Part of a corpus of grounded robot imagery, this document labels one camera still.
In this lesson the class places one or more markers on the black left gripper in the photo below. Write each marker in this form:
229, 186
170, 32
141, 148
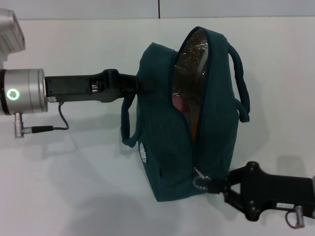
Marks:
71, 87

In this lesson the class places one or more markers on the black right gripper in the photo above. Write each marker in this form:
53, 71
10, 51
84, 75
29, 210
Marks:
278, 194

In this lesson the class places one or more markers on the dark teal insulated lunch bag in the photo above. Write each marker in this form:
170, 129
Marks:
216, 137

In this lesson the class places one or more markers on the pink toy peach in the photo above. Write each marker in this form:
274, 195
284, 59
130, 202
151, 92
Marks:
180, 104

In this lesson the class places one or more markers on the yellow banana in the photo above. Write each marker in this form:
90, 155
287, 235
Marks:
195, 127

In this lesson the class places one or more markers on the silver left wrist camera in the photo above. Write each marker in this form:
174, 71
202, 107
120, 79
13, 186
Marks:
9, 34

